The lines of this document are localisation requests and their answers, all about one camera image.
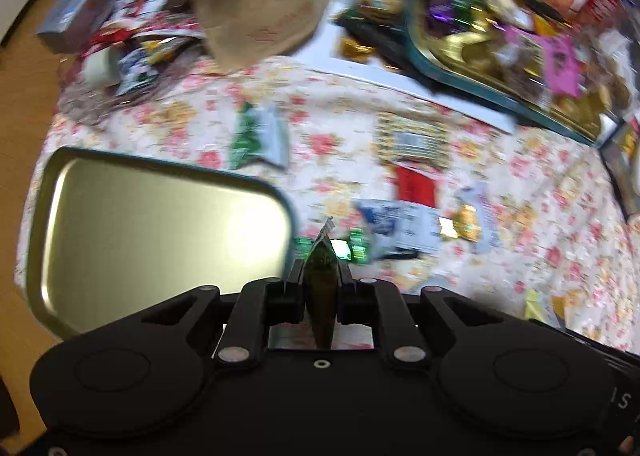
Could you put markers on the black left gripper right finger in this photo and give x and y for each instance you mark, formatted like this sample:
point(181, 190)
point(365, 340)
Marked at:
point(344, 273)

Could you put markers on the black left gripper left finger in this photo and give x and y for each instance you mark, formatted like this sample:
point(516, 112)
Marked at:
point(295, 276)

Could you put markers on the green pea snack packet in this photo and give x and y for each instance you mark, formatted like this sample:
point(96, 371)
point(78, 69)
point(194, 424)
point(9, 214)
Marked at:
point(321, 279)

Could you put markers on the red white wafer packet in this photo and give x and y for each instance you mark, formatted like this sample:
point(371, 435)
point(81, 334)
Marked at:
point(414, 186)

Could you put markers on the green white snack packet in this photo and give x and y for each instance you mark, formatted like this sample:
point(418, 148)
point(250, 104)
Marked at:
point(260, 134)

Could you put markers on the green foil candy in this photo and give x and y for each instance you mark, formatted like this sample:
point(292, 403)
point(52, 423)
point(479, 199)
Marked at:
point(354, 248)

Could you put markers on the blue white candy packet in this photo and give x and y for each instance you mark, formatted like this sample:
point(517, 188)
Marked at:
point(399, 229)

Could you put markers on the floral tablecloth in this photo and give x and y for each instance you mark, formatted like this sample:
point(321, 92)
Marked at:
point(561, 230)

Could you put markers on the gold wrapped candy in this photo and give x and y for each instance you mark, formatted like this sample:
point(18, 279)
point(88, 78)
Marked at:
point(464, 224)

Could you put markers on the yellow patterned biscuit packet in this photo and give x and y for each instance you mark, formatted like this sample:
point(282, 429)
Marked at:
point(400, 138)

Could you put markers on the white hawthorn candy bar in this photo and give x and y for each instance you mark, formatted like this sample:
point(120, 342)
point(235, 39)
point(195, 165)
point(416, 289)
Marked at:
point(477, 196)

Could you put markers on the gold metal tray lid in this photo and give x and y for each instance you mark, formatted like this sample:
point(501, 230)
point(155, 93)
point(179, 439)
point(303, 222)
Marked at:
point(114, 234)

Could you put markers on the white flat board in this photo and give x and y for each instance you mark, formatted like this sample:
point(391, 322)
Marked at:
point(320, 54)

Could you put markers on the gold coin chocolate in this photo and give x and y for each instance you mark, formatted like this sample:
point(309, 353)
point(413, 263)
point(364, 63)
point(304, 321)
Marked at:
point(351, 50)

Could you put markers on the clear glass snack dish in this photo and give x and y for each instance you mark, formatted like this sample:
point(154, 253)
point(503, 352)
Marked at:
point(157, 52)

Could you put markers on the gold teal snack tin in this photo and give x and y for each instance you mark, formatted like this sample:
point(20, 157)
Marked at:
point(490, 49)

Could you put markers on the roll of tape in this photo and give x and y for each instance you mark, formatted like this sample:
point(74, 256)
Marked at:
point(101, 69)

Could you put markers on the pink snack packet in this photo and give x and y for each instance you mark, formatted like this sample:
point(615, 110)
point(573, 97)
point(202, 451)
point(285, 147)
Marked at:
point(561, 69)

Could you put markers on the grey cardboard box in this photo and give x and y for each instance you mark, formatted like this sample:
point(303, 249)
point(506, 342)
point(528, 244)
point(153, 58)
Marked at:
point(70, 24)

